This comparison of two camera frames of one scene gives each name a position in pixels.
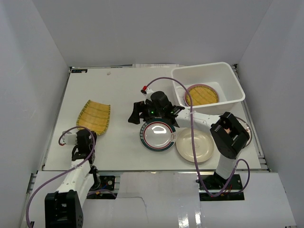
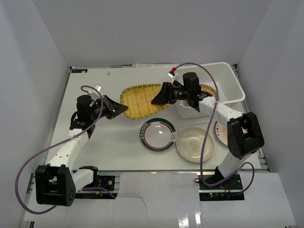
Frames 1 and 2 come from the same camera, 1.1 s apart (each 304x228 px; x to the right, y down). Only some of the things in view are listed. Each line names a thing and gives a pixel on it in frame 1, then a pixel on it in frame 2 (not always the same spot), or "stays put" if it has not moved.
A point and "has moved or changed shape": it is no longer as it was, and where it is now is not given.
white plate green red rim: x=157 y=134 stays put
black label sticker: x=79 y=71 stays put
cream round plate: x=204 y=143 stays put
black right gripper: x=139 y=107 -> x=166 y=95
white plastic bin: x=214 y=89 stays put
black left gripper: x=79 y=155 -> x=107 y=107
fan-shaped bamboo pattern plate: x=95 y=116 has moved or changed shape
